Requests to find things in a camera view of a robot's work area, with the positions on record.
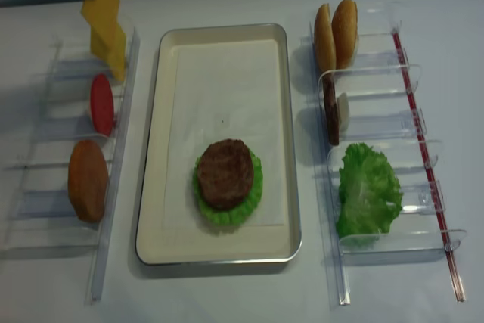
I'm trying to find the yellow cheese slice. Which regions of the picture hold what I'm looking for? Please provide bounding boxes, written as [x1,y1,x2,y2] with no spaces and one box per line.
[81,0,126,82]

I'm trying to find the red tomato slice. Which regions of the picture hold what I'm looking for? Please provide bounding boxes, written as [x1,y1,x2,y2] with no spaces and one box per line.
[89,73,114,136]

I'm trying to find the brown meat patty on tray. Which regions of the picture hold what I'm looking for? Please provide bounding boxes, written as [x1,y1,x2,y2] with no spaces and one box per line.
[196,139,254,211]

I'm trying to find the green lettuce leaf on tray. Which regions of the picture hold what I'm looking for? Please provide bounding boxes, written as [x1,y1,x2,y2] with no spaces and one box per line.
[192,141,263,227]

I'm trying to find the brown meat patty in rack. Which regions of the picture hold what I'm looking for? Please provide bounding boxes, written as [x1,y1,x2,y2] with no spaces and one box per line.
[322,75,340,146]

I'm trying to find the green lettuce leaf in rack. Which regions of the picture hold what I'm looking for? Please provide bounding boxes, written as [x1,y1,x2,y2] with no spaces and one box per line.
[337,143,403,238]

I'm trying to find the metal tray with paper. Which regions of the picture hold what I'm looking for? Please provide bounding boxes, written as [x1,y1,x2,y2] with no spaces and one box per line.
[135,23,302,266]

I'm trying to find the orange bun in left rack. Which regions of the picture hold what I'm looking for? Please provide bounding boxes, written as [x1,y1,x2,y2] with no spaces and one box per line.
[67,139,109,223]

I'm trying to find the clear acrylic left rack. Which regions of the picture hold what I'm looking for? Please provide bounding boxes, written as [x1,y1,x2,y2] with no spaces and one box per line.
[0,26,141,306]

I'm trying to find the front bun half in rack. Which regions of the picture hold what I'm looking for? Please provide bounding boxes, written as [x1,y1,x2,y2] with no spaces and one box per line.
[314,3,337,73]

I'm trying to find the bun half in rack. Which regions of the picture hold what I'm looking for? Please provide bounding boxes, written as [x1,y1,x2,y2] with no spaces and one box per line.
[314,3,337,73]
[331,0,358,69]

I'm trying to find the rear bun half in rack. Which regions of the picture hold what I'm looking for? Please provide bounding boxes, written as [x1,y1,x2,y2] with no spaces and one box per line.
[331,0,358,69]

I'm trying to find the clear acrylic rack red rail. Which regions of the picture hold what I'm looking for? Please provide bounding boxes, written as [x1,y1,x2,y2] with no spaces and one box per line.
[302,2,467,306]

